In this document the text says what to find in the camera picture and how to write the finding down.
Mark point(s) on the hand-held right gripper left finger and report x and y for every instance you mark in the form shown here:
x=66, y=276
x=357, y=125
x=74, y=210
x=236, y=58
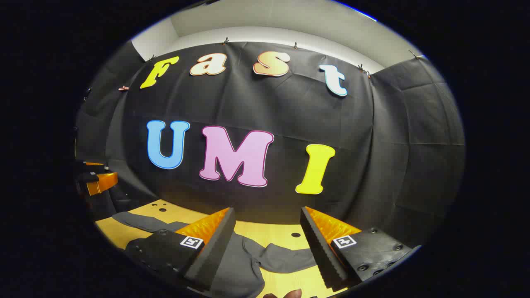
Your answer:
x=215, y=248

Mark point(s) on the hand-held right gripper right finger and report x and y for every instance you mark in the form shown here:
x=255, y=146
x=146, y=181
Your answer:
x=321, y=252

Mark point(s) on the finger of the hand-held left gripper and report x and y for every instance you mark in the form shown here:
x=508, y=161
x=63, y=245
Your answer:
x=93, y=167
x=101, y=183

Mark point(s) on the grey collared shirt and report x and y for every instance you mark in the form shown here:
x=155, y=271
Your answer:
x=244, y=265

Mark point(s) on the black backdrop cloth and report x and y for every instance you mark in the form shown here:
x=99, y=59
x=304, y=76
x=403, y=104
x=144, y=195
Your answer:
x=290, y=116

